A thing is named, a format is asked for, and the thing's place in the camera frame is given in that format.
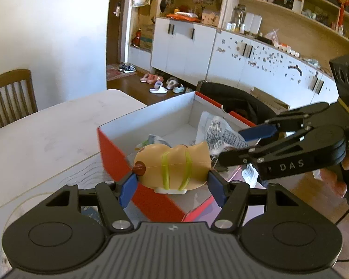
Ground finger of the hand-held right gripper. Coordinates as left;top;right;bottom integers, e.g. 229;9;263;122
238;102;330;143
218;127;312;168

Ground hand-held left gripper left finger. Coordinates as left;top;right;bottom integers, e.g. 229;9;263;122
45;172;138;234

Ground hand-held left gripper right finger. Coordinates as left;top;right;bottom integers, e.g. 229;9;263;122
208;170;297;230

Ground clear printed plastic packet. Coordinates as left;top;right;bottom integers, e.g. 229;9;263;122
195;111;251;154

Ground red cardboard box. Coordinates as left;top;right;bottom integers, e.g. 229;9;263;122
97;91;268;223

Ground tan plastic animal toy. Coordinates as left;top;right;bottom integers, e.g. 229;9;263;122
133;142;212;195

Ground white grey tissue packet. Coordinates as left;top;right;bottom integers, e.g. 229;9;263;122
135;134;171;150

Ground white marble desktop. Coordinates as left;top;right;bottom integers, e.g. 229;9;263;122
0;89;265;239

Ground person's right hand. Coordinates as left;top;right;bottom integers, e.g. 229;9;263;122
320;150;349;198

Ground black padded chair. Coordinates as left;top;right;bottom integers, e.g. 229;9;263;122
196;81;282;128

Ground long white stickered cabinet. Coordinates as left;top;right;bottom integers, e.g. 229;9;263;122
209;29;339;111

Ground round glass turntable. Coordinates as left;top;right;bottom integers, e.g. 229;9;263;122
3;151;259;233

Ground grey slippers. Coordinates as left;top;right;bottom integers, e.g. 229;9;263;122
166;77;192;93

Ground white slipper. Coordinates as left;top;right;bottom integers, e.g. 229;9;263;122
150;82;168;94

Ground white containers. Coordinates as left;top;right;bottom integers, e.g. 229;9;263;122
244;12;263;34

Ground pink slippers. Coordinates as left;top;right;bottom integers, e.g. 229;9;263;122
140;74;164;84

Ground glass jar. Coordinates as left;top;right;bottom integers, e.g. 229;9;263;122
231;6;246;31

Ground patterned door rug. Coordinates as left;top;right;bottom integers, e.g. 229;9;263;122
106;64;140;82

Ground wooden open shelving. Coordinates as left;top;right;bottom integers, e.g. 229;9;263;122
160;0;349;51

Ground spotted cardboard box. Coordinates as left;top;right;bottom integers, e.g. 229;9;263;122
202;9;221;27

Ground orange packets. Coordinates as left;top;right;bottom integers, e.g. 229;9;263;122
166;12;202;23

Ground stacked cardboard boxes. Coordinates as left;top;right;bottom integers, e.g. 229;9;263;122
140;25;154;50

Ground wooden chair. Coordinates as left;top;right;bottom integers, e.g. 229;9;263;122
0;69;38;134

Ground brown door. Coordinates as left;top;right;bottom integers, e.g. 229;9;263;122
107;0;134;66

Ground white cupboard black handles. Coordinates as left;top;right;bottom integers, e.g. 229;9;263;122
151;17;218;86

